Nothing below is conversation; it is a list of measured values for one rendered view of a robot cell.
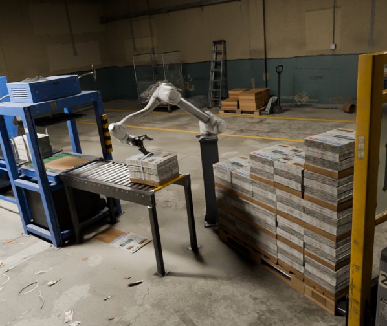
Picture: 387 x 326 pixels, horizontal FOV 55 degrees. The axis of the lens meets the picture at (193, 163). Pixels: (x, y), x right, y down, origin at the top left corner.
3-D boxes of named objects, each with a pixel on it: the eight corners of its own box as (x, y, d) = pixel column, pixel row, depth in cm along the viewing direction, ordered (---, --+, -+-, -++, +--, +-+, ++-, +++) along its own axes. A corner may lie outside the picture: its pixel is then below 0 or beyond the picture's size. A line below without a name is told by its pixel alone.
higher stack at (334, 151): (335, 276, 315) (339, 126, 274) (367, 294, 290) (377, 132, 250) (303, 295, 297) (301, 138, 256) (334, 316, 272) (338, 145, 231)
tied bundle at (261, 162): (281, 167, 338) (281, 142, 331) (307, 174, 314) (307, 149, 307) (249, 178, 320) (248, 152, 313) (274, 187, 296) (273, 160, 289)
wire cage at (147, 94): (186, 107, 1151) (180, 50, 1097) (169, 113, 1090) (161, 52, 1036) (157, 107, 1223) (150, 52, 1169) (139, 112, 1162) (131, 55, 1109)
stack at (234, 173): (247, 226, 411) (243, 154, 384) (336, 276, 314) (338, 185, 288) (218, 239, 392) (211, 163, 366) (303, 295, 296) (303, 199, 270)
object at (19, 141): (54, 154, 471) (49, 134, 462) (32, 162, 449) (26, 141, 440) (37, 151, 493) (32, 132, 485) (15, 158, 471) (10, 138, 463)
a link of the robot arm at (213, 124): (221, 121, 389) (232, 124, 371) (213, 134, 389) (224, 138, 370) (162, 81, 350) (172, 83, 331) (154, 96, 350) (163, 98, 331)
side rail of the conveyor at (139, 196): (156, 205, 323) (154, 193, 319) (151, 207, 319) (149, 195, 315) (65, 182, 403) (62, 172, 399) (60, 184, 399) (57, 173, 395)
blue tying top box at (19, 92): (82, 92, 421) (78, 74, 415) (33, 103, 377) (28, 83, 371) (59, 92, 449) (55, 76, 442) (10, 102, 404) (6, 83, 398)
